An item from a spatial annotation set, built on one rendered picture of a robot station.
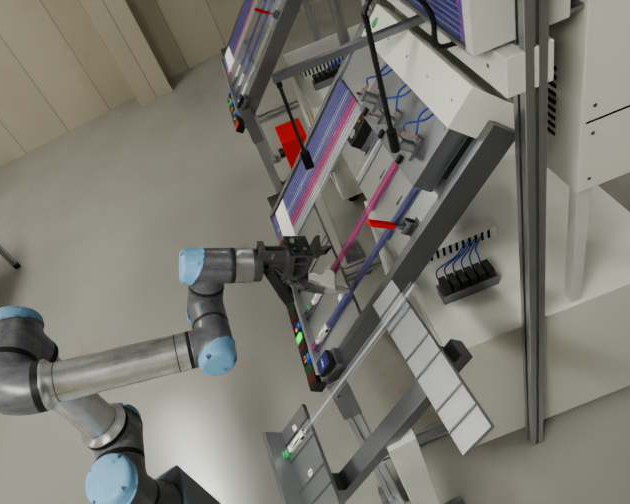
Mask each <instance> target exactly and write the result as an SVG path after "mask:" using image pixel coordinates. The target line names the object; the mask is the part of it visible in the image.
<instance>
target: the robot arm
mask: <svg viewBox="0 0 630 504"><path fill-rule="evenodd" d="M280 243H281V245H280ZM280 243H279V246H265V245H264V242H263V241H257V244H256V248H253V249H252V248H251V247H247V248H204V247H199V248H187V249H183V250H181V251H180V253H179V281H180V283H181V284H187V285H188V300H187V306H186V313H187V320H188V323H189V324H190V325H191V326H192V330H190V331H186V332H182V333H178V334H174V335H169V336H165V337H161V338H156V339H152V340H148V341H143V342H139V343H135V344H130V345H126V346H121V347H117V348H113V349H108V350H104V351H100V352H95V353H91V354H87V355H82V356H78V357H74V358H69V359H65V360H61V359H60V358H59V357H58V356H59V348H58V346H57V345H56V343H55V342H53V341H52V340H51V339H50V338H49V337H48V336H47V335H46V334H45V333H44V331H43V329H44V326H45V324H44V321H43V318H42V316H41V315H40V314H39V313H38V312H37V311H35V310H33V309H31V308H28V307H24V306H19V307H17V306H6V307H1V308H0V414H3V415H11V416H25V415H34V414H39V413H43V412H47V411H51V410H54V411H55V412H56V413H58V414H59V415H60V416H61V417H63V418H64V419H65V420H66V421H68V422H69V423H70V424H71V425H72V426H74V427H75V428H76V429H77V430H79V431H80V432H81V439H82V441H83V443H84V444H85V445H86V446H87V447H88V448H90V449H91V450H92V451H93V452H94V454H95V463H94V464H93V465H92V467H91V469H92V470H91V471H90V472H88V474H87V477H86V481H85V492H86V495H87V498H88V500H89V501H90V502H91V503H92V504H182V497H181V494H180V492H179V490H178V489H177V488H176V487H175V486H174V485H173V484H171V483H170V482H168V481H165V480H155V479H153V478H152V477H150V476H149V475H148V474H147V472H146V464H145V453H144V441H143V422H142V419H141V415H140V413H139V411H138V410H137V409H136V408H135V407H134V406H132V405H130V404H125V405H123V403H107V402H106V401H105V400H104V399H103V398H102V397H101V396H100V395H99V394H98V393H100V392H104V391H108V390H112V389H116V388H120V387H124V386H128V385H132V384H136V383H140V382H144V381H148V380H152V379H155V378H159V377H163V376H167V375H171V374H175V373H179V372H183V371H187V370H191V369H194V368H199V367H200V369H201V371H202V372H203V373H204V374H206V375H209V376H211V375H215V376H219V375H223V374H225V373H227V372H229V371H230V370H231V369H232V368H233V367H234V366H235V364H236V361H237V352H236V347H235V340H234V339H233V337H232V333H231V329H230V326H229V321H228V317H227V314H226V310H225V306H224V303H223V294H224V284H226V283H252V282H253V281H254V282H260V281H261V280H262V277H263V274H265V276H266V278H267V279H268V281H269V282H270V284H271V285H272V287H273V288H274V290H275V291H276V293H277V295H278V297H279V298H280V299H281V300H282V302H283V303H284V305H289V304H291V303H293V302H294V297H293V289H292V287H291V286H294V287H296V288H298V289H300V290H302V291H305V292H309V293H317V294H323V293H325V294H337V293H348V292H349V291H350V289H348V288H346V287H343V286H337V285H336V276H335V273H334V271H332V270H329V269H327V270H325V271H324V272H323V273H322V274H318V273H315V272H310V273H309V274H308V271H309V267H311V264H312V260H313V259H315V258H319V256H321V255H326V254H327V253H328V251H329V250H330V249H331V248H332V246H320V236H319V235H316V236H314V237H313V239H312V241H311V243H310V245H309V244H308V241H307V239H306V236H283V237H282V241H280ZM290 285H291V286H290Z"/></svg>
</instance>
